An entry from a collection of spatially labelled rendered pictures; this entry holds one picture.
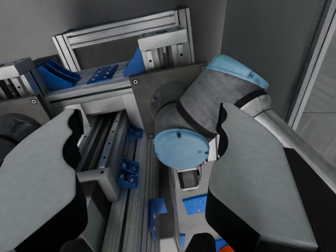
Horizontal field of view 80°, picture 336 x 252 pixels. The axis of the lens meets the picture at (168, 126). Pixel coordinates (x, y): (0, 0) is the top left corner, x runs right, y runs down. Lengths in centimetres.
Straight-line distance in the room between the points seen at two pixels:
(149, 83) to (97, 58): 92
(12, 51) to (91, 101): 126
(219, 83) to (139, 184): 35
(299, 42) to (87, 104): 73
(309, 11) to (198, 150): 56
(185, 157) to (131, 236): 20
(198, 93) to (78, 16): 138
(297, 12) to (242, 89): 52
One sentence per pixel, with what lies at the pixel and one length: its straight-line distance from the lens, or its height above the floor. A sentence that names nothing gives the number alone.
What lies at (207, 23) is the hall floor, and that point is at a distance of 163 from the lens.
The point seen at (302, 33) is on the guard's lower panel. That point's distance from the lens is 81.
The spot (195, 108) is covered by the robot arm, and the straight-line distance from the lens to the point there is 39.
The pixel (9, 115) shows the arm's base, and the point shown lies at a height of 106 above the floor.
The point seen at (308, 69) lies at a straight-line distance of 76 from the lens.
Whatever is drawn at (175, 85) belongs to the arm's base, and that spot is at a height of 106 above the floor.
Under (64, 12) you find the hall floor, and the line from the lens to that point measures 171.
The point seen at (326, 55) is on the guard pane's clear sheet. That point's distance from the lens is 74.
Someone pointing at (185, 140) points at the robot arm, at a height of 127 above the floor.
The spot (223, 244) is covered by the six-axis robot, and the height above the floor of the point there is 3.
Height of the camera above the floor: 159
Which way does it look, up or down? 57 degrees down
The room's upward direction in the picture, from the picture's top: 175 degrees clockwise
